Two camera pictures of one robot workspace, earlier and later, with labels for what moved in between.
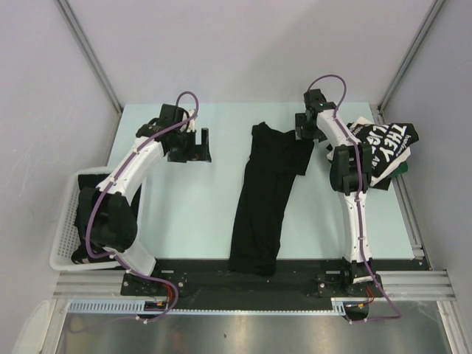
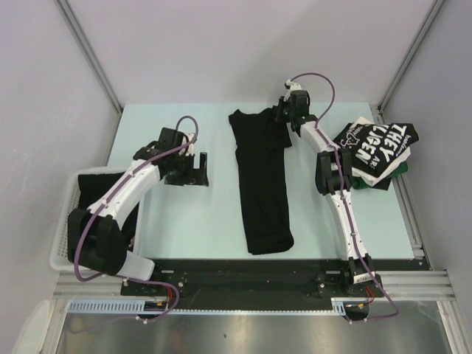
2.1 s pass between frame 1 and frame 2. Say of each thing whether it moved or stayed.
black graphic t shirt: moved
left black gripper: moved
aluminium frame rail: stayed
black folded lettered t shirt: stayed
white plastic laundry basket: stayed
